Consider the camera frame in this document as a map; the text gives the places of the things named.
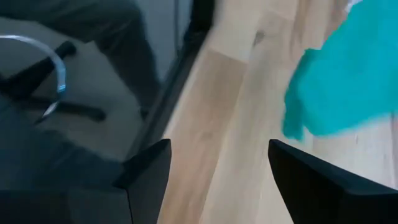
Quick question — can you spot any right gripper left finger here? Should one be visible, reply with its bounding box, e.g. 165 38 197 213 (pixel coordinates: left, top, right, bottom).
0 139 172 224

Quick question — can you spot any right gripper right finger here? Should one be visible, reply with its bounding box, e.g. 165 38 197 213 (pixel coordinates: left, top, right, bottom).
267 139 398 224

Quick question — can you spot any teal elastic bandage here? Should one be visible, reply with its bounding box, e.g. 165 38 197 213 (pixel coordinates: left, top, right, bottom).
281 0 398 141

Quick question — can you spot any person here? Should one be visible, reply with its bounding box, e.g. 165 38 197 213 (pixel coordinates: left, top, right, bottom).
0 0 162 191

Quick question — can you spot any black stool with chrome ring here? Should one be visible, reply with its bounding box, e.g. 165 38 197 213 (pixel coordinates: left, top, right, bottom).
0 34 107 125

